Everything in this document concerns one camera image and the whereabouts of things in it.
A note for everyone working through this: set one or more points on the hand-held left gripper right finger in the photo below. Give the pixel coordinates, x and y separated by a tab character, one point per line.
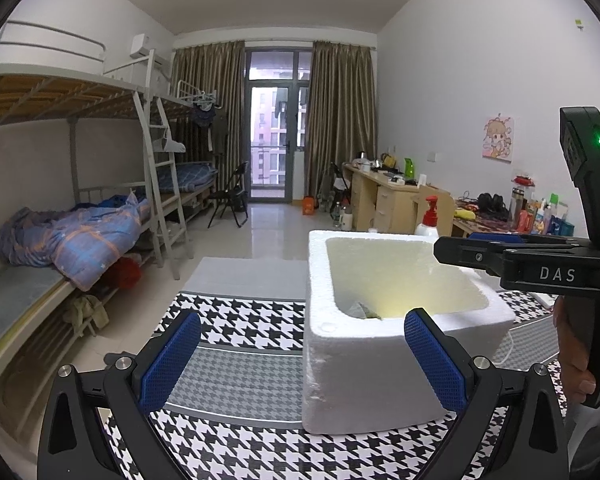
435	360

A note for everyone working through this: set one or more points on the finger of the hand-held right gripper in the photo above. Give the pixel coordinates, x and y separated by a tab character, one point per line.
467	256
500	238

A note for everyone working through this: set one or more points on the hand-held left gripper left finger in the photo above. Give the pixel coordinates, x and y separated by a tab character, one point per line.
172	360

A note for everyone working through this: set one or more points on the white foam box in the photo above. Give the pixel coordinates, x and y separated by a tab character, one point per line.
360	375

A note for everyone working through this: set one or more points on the person's right hand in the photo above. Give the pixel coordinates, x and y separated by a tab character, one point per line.
572	355

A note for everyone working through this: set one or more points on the cluttered wooden desk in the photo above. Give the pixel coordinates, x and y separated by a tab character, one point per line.
480	225

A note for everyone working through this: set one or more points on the black headphones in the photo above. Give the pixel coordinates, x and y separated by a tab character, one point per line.
490	202

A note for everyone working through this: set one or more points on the red lidded flask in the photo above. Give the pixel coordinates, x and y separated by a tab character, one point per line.
517	200

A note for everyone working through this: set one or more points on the yellow cloth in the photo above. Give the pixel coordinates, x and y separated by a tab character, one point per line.
463	214

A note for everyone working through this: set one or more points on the white pump lotion bottle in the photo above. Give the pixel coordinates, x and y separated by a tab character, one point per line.
427	222

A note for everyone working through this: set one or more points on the crumpled pale plastic packet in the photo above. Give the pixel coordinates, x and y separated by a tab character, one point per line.
366	311

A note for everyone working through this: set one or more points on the black white houndstooth cloth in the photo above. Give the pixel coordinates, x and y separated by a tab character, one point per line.
250	320

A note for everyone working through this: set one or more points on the red cloth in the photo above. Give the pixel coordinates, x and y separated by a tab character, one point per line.
127	274

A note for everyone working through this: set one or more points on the beige cloth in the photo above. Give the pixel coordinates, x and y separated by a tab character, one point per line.
85	312

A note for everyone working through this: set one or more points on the green bottle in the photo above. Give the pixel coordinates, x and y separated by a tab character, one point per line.
408	166

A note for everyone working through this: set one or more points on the light wooden desk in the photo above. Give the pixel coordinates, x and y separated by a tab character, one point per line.
375	200

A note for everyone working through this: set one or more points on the blue orange checked quilt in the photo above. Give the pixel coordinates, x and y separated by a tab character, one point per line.
80	240

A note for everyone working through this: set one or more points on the grey mattress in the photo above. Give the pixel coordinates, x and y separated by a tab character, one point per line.
15	305

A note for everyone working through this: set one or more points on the orange bag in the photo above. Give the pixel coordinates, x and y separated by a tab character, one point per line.
308	206

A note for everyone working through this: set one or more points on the black folding chair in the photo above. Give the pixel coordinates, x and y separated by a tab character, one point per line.
230	195

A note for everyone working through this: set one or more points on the white bed ladder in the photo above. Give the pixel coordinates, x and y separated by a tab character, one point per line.
162	185

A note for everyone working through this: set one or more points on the blue checked bed sheet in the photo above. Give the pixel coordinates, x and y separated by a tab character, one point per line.
187	175

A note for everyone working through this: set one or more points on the brown curtain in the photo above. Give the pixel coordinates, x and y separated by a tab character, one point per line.
207	110
340	120

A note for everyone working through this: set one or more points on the small metal bunk bed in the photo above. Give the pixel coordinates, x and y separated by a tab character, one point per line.
190	170

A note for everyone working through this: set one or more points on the glass balcony door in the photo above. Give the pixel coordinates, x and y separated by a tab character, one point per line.
277	125

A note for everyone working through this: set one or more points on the hanging dark garment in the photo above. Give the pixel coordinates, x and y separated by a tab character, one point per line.
219	132

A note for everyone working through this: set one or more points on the hanging blue clothes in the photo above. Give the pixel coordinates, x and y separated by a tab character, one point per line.
202	112

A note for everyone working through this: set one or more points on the large metal bunk bed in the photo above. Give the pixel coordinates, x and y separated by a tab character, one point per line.
55	90

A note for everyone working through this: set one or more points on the white air conditioner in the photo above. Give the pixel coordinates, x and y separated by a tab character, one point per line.
145	50

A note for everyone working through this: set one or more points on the cartoon wall poster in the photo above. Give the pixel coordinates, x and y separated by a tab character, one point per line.
498	137

